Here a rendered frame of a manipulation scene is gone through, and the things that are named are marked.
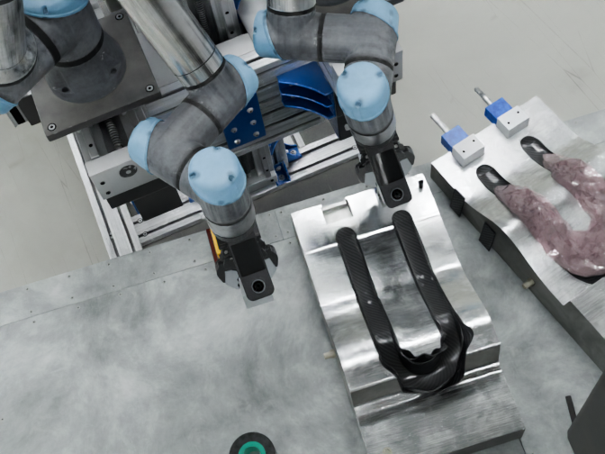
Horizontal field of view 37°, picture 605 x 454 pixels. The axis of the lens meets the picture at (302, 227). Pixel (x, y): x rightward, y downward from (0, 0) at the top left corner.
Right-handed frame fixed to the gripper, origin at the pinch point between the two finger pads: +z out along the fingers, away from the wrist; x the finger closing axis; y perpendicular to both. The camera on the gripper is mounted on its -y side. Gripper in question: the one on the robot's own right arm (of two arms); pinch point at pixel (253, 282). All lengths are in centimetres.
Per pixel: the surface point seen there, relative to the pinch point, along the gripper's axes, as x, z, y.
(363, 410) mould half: -11.5, 8.6, -24.7
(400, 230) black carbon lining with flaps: -28.2, 6.7, 4.6
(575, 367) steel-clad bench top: -50, 15, -27
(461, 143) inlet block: -45.3, 6.7, 18.4
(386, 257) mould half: -24.1, 6.4, 0.1
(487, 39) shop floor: -93, 95, 104
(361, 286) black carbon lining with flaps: -18.1, 7.1, -3.5
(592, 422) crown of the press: -17, -93, -58
